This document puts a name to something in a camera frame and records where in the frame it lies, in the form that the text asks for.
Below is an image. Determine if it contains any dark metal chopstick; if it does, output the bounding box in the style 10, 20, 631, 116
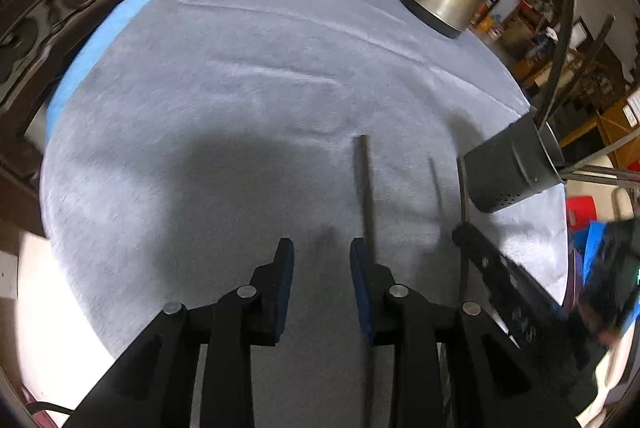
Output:
561, 172, 639, 188
559, 133, 638, 174
354, 134, 375, 427
457, 156, 469, 304
544, 14, 615, 120
534, 0, 575, 132

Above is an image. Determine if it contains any dark metal utensil cup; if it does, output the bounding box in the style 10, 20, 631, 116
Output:
463, 113, 564, 214

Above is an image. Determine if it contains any red plastic stool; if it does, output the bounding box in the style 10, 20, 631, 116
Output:
566, 195, 598, 232

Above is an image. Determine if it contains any blue table cover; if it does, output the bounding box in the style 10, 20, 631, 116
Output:
46, 0, 152, 143

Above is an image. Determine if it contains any grey towel table mat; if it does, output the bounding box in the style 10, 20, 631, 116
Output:
39, 0, 572, 428

